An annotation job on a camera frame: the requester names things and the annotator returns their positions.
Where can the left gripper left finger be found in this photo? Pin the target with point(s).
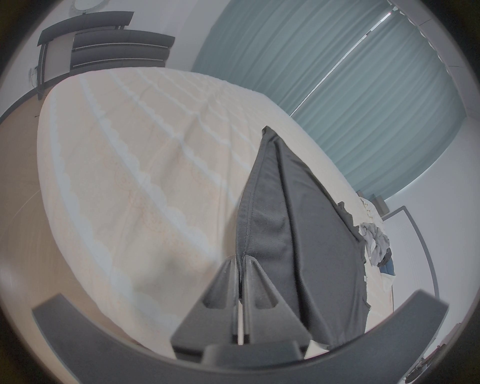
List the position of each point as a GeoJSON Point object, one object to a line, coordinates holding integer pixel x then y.
{"type": "Point", "coordinates": [195, 326]}

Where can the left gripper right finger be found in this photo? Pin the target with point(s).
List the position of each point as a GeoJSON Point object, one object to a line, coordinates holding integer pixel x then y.
{"type": "Point", "coordinates": [277, 326]}

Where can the bed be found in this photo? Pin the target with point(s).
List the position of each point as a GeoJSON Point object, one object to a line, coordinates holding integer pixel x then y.
{"type": "Point", "coordinates": [131, 168]}

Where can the blue and white garment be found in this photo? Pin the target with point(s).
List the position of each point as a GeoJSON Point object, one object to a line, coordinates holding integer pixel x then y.
{"type": "Point", "coordinates": [388, 270]}

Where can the black shiny garment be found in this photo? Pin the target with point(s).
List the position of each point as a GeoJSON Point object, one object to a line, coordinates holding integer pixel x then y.
{"type": "Point", "coordinates": [386, 258]}

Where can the grey garment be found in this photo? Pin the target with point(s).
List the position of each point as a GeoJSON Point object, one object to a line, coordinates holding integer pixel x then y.
{"type": "Point", "coordinates": [375, 240]}

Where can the white printed pillow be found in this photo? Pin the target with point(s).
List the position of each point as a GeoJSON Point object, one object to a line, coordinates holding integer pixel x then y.
{"type": "Point", "coordinates": [369, 212]}

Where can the grey bedside table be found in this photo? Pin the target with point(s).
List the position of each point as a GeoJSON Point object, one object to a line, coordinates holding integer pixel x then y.
{"type": "Point", "coordinates": [379, 204]}

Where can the blue-green curtain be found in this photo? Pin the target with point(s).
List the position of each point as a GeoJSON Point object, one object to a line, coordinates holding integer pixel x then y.
{"type": "Point", "coordinates": [393, 120]}
{"type": "Point", "coordinates": [270, 48]}

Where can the black chest of drawers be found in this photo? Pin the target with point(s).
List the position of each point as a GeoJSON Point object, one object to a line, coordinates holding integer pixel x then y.
{"type": "Point", "coordinates": [120, 48]}

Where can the black desk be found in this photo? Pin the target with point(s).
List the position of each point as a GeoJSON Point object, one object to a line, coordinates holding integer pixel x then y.
{"type": "Point", "coordinates": [56, 33]}

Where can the round mirror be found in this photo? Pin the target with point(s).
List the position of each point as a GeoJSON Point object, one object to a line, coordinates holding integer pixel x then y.
{"type": "Point", "coordinates": [90, 4]}

